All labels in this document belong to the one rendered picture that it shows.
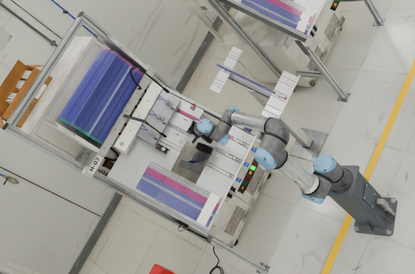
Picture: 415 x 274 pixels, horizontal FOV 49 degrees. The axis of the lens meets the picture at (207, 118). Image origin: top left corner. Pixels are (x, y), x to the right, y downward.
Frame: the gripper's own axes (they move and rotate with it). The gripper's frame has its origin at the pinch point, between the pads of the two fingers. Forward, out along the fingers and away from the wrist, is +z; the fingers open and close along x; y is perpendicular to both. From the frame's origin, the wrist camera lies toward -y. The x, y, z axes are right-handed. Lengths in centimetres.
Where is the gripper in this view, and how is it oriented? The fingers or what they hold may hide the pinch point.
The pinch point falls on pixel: (196, 134)
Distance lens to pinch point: 278.8
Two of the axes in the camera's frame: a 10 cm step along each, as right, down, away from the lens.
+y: -8.6, -5.0, -1.2
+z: -2.2, 1.5, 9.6
